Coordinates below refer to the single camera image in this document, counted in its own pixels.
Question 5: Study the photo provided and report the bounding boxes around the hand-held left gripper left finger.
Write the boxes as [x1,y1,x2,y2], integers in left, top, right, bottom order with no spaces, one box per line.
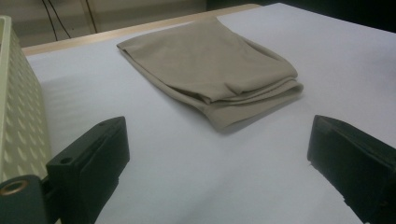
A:
[46,116,131,224]

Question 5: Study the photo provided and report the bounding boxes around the white table mat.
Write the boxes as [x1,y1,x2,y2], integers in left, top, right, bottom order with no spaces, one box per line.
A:
[26,2,396,224]

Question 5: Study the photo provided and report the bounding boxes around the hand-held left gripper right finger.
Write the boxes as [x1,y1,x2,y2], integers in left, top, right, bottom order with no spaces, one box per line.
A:
[306,114,396,224]

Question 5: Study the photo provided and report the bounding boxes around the pale yellow plastic basket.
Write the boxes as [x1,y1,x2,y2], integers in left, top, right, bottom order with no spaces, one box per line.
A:
[0,15,52,185]

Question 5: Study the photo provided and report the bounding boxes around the black cable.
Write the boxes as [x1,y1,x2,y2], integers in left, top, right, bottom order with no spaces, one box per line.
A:
[41,0,60,42]
[49,0,73,39]

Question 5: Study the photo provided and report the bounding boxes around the beige cloth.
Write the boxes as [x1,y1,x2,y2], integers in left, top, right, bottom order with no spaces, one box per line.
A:
[116,16,304,133]

